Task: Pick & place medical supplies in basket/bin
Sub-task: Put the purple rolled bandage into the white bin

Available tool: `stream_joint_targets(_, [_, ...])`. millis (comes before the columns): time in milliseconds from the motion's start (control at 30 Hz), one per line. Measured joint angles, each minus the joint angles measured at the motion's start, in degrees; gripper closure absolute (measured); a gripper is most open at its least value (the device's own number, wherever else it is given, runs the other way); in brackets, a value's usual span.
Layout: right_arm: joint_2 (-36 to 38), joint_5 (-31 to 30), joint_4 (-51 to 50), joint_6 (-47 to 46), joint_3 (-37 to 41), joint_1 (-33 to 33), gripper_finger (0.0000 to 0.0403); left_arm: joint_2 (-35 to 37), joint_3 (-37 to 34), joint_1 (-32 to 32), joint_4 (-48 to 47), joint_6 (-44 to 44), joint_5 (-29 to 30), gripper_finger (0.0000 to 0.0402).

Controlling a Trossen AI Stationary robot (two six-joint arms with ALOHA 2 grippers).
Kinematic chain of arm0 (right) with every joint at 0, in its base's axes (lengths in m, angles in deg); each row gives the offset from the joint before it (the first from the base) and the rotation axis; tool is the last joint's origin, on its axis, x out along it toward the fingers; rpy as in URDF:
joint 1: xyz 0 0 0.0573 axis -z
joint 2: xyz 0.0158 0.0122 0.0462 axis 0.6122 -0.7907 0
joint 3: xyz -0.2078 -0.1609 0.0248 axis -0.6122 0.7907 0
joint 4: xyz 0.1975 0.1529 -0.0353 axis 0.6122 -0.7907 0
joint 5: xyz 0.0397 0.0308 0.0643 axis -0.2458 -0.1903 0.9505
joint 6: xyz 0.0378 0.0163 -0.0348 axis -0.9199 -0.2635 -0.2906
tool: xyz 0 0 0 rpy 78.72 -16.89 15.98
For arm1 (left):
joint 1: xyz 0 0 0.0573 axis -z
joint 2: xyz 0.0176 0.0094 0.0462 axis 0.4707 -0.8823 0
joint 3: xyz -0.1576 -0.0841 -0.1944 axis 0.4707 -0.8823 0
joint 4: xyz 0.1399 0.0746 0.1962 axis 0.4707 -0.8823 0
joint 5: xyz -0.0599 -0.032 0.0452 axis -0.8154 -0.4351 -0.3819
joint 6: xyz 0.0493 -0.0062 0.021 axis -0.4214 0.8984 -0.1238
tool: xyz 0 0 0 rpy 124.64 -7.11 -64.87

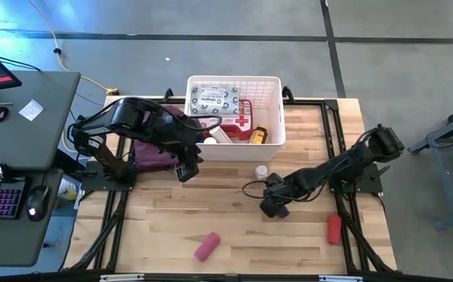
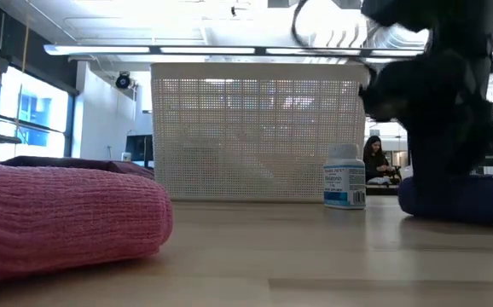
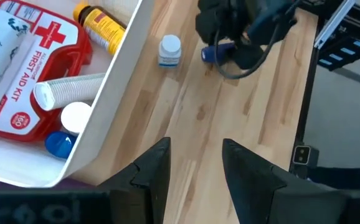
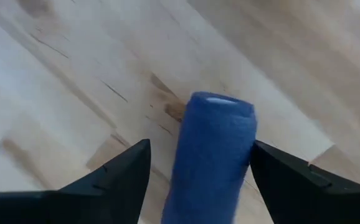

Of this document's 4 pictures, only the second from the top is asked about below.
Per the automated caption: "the long ceiling light bar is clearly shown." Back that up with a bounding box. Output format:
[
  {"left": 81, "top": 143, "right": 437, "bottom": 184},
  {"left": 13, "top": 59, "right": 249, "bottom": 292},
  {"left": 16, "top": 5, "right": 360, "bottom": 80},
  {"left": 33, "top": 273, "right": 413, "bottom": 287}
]
[{"left": 43, "top": 43, "right": 493, "bottom": 60}]

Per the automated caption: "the small white pill bottle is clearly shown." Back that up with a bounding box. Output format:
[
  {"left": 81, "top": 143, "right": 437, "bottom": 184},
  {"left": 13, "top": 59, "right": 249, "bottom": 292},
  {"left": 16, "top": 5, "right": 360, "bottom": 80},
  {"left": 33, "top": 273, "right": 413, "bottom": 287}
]
[{"left": 322, "top": 142, "right": 368, "bottom": 211}]

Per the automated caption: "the white perforated plastic basket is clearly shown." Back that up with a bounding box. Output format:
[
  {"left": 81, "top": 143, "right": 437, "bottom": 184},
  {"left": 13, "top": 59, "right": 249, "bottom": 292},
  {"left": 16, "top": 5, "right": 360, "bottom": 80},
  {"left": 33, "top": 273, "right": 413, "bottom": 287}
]
[{"left": 149, "top": 61, "right": 372, "bottom": 203}]

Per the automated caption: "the pink bandage roll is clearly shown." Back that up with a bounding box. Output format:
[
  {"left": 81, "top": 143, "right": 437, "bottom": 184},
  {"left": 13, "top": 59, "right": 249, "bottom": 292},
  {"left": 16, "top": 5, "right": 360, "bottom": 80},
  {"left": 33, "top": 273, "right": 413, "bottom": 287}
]
[{"left": 0, "top": 162, "right": 175, "bottom": 287}]

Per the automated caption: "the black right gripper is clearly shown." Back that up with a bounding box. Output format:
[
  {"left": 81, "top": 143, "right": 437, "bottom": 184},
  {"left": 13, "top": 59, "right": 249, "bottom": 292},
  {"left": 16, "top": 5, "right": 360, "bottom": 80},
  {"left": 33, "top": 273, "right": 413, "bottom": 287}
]
[{"left": 358, "top": 45, "right": 493, "bottom": 189}]

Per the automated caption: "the black wall security camera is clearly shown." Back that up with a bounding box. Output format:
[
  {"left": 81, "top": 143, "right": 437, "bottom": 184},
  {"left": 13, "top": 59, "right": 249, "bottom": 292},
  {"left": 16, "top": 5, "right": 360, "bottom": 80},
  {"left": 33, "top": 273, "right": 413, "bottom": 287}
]
[{"left": 114, "top": 71, "right": 133, "bottom": 90}]

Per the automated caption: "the purple cloth bag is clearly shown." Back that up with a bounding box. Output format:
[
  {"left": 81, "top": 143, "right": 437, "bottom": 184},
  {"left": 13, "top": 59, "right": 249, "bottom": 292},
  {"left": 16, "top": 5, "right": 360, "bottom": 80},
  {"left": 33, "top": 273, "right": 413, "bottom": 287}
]
[{"left": 0, "top": 154, "right": 156, "bottom": 182}]

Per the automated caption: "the person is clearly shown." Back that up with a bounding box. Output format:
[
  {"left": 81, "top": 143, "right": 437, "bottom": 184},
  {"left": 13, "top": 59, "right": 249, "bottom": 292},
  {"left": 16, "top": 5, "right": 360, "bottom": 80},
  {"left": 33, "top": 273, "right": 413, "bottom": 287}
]
[{"left": 362, "top": 135, "right": 402, "bottom": 185}]

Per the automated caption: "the purple bandage roll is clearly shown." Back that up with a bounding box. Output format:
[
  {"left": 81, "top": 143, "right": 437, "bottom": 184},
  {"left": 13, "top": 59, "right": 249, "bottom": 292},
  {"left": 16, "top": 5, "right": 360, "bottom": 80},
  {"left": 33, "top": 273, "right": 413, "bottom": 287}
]
[{"left": 397, "top": 173, "right": 493, "bottom": 228}]

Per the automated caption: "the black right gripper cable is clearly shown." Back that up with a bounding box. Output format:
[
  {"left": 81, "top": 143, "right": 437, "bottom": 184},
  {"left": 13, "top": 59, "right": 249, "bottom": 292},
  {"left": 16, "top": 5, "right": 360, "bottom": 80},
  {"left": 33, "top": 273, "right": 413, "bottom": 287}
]
[{"left": 290, "top": 0, "right": 374, "bottom": 65}]

